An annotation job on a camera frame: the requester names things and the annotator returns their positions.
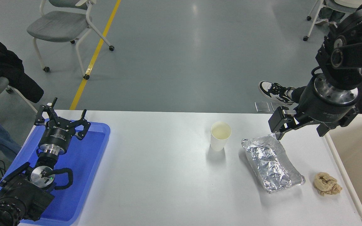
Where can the blue plastic tray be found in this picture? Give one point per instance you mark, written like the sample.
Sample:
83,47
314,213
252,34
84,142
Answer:
83,163

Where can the white paper cup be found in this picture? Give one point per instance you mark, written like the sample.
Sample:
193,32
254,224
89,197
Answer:
220,135

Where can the grey chair with white frame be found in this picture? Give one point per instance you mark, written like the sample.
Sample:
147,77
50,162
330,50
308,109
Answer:
58,26
341,4

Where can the crumpled tan paper ball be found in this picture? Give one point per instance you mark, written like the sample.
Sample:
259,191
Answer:
327,184

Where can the crumpled foil tray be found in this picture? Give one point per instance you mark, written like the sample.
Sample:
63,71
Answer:
270,166

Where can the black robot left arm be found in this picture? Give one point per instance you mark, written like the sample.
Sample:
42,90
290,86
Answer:
24,194

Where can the large pale bin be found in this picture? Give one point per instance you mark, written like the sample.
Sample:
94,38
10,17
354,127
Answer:
360,163

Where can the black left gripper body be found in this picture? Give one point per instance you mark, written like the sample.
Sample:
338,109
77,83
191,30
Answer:
57,135

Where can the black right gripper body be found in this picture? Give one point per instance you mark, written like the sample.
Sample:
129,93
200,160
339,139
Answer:
319,108

